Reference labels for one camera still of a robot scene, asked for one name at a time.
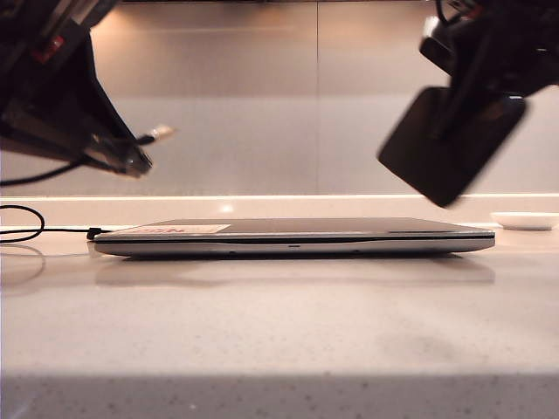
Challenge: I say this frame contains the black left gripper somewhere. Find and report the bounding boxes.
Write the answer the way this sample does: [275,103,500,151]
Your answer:
[0,0,155,179]

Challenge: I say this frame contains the black smartphone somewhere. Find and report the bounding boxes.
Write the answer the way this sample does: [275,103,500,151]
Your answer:
[376,86,528,209]

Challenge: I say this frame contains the dark right wrist camera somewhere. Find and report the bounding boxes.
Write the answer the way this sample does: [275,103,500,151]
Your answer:
[418,16,466,79]

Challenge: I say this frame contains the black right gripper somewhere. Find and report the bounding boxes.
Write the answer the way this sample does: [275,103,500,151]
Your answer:
[429,0,559,143]

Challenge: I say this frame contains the black right camera cable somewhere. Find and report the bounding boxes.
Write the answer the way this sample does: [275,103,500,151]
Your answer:
[434,0,466,26]

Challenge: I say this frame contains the silver closed laptop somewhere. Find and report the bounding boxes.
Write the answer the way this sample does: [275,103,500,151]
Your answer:
[89,216,497,259]

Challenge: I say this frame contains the white red-lettered sticker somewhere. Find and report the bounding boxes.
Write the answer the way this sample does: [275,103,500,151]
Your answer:
[130,223,231,237]

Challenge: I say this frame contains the small white dish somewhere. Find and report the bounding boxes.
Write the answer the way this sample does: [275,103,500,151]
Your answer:
[489,211,557,231]

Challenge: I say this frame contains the black charging cable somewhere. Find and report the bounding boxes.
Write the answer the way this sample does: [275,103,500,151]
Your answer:
[0,125,176,242]

